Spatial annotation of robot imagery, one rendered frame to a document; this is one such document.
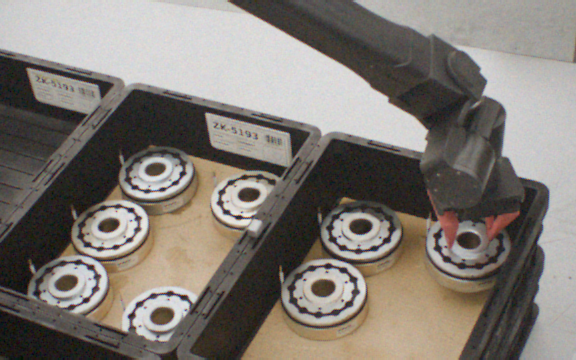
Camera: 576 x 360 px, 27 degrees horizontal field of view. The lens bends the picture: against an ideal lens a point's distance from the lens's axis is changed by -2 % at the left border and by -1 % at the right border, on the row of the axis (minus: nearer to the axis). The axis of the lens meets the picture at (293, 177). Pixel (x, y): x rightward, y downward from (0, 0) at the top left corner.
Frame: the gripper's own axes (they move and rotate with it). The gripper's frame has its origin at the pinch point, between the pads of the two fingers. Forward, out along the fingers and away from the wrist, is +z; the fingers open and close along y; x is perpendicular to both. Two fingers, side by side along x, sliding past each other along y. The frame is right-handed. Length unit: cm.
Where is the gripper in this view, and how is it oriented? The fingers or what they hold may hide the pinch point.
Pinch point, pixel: (469, 236)
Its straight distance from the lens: 142.6
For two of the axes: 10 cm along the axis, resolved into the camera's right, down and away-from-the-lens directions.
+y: 9.8, -1.6, 1.1
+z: 0.4, 7.2, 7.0
